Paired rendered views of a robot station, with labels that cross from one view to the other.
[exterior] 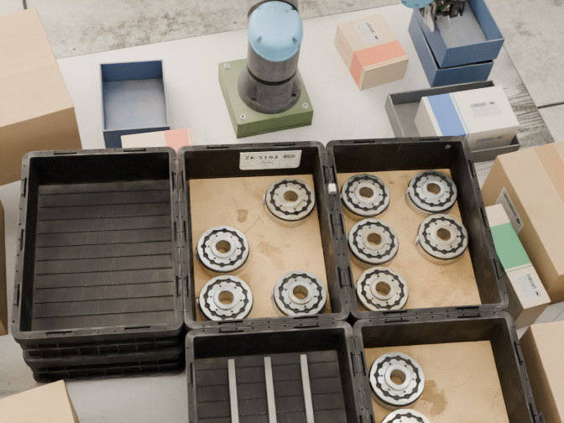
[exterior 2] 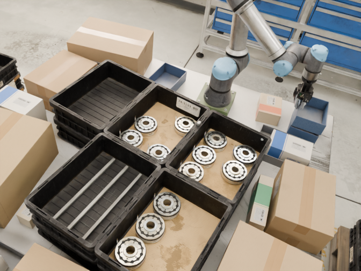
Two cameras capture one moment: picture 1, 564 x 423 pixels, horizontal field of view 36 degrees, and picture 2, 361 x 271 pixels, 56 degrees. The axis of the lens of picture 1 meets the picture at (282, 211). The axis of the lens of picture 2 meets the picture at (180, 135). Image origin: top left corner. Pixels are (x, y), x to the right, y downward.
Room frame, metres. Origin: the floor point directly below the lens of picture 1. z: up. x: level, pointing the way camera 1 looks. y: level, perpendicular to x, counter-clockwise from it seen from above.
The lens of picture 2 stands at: (0.08, -0.66, 1.95)
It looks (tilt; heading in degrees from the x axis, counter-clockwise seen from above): 47 degrees down; 37
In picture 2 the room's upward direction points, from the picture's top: 9 degrees clockwise
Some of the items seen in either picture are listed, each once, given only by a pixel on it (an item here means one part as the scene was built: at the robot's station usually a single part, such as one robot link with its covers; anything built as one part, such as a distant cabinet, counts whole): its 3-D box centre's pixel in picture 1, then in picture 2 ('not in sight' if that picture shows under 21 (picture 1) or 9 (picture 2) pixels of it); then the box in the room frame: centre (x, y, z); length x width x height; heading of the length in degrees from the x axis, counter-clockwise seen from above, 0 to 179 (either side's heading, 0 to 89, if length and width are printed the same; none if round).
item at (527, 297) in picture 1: (508, 261); (260, 202); (0.93, -0.48, 0.79); 0.24 x 0.06 x 0.06; 24
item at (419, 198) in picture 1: (432, 190); (245, 154); (1.04, -0.31, 0.86); 0.10 x 0.10 x 0.01
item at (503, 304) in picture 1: (411, 223); (221, 152); (0.91, -0.25, 0.92); 0.40 x 0.30 x 0.02; 12
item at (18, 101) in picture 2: not in sight; (17, 106); (0.48, 0.58, 0.84); 0.20 x 0.12 x 0.09; 110
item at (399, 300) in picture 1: (382, 289); (191, 171); (0.79, -0.21, 0.86); 0.10 x 0.10 x 0.01
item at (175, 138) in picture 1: (160, 163); not in sight; (1.09, 0.28, 0.74); 0.16 x 0.12 x 0.07; 108
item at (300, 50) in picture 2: not in sight; (294, 53); (1.48, -0.19, 1.12); 0.11 x 0.11 x 0.08; 9
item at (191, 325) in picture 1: (258, 231); (159, 121); (0.85, 0.04, 0.92); 0.40 x 0.30 x 0.02; 12
